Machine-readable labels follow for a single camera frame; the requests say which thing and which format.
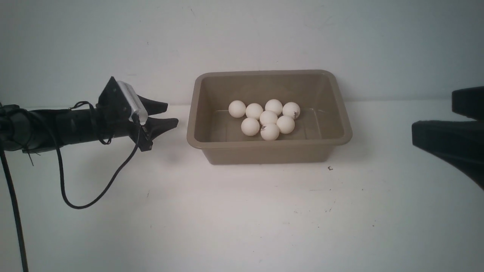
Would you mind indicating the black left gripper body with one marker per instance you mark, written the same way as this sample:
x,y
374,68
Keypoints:
x,y
108,127

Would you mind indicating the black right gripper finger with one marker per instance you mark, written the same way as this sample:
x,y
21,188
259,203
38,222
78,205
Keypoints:
x,y
469,102
460,144

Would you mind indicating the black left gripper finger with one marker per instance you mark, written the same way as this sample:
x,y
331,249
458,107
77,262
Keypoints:
x,y
156,127
153,107

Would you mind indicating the white logo ball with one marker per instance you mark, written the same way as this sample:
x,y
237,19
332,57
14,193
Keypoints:
x,y
268,117
237,109

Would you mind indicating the white logo ball corner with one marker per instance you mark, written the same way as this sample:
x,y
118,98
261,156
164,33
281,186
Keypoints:
x,y
292,110
269,132

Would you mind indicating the beige plastic bin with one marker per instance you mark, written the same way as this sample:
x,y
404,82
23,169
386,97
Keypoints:
x,y
323,124

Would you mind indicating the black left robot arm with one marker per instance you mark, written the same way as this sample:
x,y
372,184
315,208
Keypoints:
x,y
39,131

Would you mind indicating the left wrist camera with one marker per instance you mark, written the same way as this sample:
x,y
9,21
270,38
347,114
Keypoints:
x,y
118,102

